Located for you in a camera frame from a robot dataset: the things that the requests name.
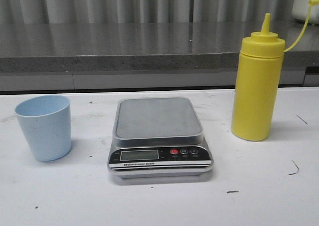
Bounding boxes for white appliance on counter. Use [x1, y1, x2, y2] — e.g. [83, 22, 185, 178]
[292, 0, 309, 22]

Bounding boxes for silver electronic kitchen scale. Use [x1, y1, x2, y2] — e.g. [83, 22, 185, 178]
[107, 97, 214, 178]

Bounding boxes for light blue plastic cup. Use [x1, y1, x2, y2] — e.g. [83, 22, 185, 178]
[15, 95, 72, 161]

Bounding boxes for grey stone counter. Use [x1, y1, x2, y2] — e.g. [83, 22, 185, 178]
[0, 20, 319, 91]

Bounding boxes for yellow squeeze bottle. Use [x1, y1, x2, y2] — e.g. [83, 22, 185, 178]
[231, 0, 319, 141]

